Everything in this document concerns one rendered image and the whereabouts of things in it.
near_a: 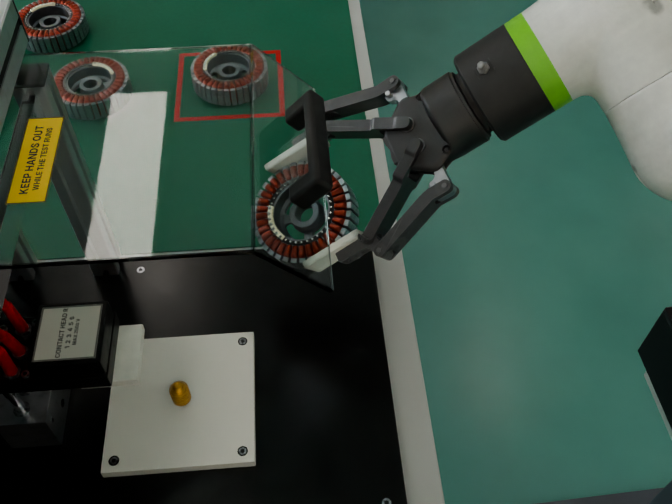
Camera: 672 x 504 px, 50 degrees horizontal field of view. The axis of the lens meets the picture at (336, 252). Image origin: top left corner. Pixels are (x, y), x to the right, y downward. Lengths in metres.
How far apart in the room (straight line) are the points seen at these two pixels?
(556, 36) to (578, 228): 1.38
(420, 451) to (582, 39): 0.43
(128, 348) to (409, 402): 0.30
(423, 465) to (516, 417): 0.90
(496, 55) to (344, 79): 0.51
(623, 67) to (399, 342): 0.39
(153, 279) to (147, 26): 0.54
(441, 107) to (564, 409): 1.13
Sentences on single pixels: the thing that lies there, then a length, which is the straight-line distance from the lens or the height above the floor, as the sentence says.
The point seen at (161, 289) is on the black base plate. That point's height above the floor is 0.77.
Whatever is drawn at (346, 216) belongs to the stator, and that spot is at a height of 0.91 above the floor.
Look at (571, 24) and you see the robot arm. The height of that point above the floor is 1.11.
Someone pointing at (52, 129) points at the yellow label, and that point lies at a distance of 0.64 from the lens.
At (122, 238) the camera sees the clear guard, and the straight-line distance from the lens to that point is 0.54.
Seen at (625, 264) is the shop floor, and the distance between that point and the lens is 1.98.
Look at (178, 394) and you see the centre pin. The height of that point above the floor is 0.80.
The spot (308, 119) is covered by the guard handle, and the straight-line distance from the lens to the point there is 0.61.
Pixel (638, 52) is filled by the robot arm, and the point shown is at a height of 1.11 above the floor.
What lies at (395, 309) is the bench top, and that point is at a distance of 0.87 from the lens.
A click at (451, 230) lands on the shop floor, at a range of 1.93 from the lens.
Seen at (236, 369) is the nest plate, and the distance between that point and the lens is 0.79.
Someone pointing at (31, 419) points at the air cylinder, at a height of 0.82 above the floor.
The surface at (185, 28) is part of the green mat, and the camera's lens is 1.28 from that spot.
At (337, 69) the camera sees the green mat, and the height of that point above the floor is 0.75.
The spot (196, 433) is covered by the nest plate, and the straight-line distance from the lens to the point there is 0.77.
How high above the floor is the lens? 1.47
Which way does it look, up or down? 52 degrees down
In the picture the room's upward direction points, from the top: straight up
